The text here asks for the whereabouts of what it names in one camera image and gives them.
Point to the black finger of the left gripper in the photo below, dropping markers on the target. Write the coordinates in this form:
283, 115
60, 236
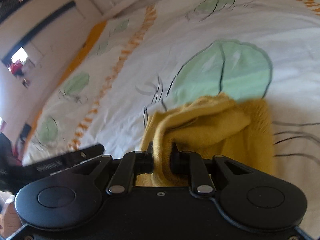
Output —
62, 162

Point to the white wooden bed frame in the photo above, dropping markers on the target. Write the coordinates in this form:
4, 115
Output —
51, 32

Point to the white leaf-print bed sheet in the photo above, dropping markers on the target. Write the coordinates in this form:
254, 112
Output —
176, 51

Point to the mustard yellow knit sweater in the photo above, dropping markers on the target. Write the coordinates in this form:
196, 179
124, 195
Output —
209, 125

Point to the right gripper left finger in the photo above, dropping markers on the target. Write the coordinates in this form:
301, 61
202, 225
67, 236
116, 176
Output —
130, 166

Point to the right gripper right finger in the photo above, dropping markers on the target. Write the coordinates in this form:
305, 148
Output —
190, 165

